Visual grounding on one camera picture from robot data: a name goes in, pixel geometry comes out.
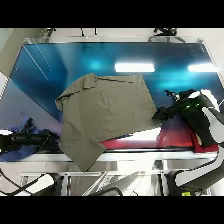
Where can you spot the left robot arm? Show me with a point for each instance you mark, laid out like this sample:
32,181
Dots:
26,138

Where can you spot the khaki shirt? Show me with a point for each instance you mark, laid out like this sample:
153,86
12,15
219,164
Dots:
106,110

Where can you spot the blue-grey garment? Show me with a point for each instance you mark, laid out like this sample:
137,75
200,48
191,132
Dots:
18,128

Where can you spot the silver frame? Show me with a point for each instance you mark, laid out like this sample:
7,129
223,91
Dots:
133,166

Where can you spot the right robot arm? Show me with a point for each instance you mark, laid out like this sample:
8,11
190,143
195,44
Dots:
208,120

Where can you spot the red garment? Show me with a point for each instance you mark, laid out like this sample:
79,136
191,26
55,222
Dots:
196,141

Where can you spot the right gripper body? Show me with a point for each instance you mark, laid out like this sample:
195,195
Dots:
164,114

